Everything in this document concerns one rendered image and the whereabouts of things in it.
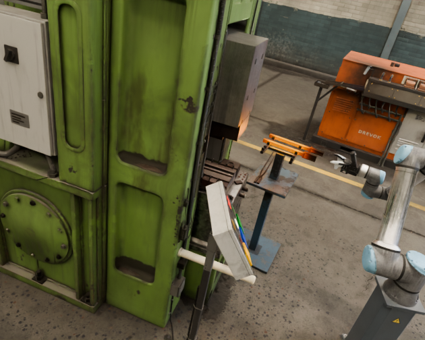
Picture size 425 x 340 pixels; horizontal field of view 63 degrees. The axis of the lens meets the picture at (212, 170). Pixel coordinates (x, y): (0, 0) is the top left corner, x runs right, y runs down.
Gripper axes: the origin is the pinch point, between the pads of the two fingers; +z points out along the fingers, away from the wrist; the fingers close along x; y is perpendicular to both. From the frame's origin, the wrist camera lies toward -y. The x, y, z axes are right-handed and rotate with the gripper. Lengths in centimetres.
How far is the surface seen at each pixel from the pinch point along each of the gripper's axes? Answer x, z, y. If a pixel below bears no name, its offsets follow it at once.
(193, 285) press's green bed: -88, 51, 86
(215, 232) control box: -144, 25, -16
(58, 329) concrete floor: -153, 107, 101
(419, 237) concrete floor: 115, -104, 101
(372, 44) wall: 675, 33, -8
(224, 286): -63, 36, 101
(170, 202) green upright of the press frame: -118, 60, 2
